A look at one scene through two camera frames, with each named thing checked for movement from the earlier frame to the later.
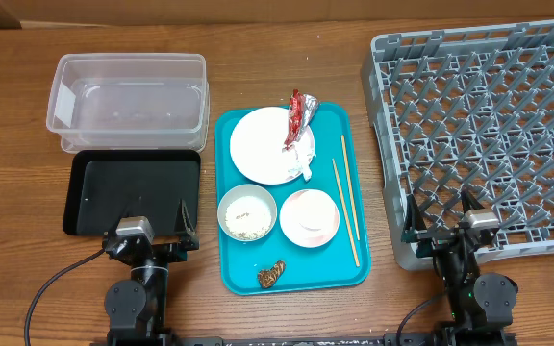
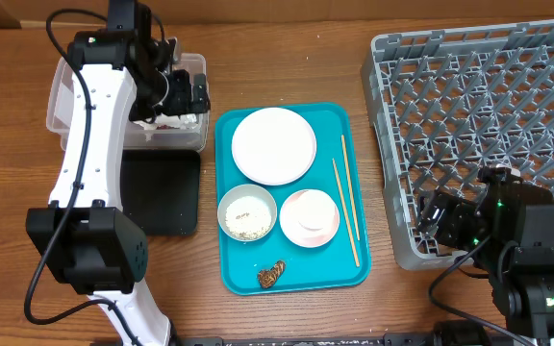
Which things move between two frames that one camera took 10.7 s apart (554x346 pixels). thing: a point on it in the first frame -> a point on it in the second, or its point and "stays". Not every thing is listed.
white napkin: [298, 158] -> [187, 121]
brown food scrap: [267, 277] stays
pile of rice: [248, 217] stays
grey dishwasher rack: [496, 110] stays
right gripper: [414, 229] -> [454, 212]
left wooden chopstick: [345, 213] stays
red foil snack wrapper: [302, 109] -> [164, 127]
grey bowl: [247, 212] stays
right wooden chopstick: [350, 187] stays
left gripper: [187, 238] -> [183, 102]
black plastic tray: [106, 185] stays
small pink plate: [309, 218] stays
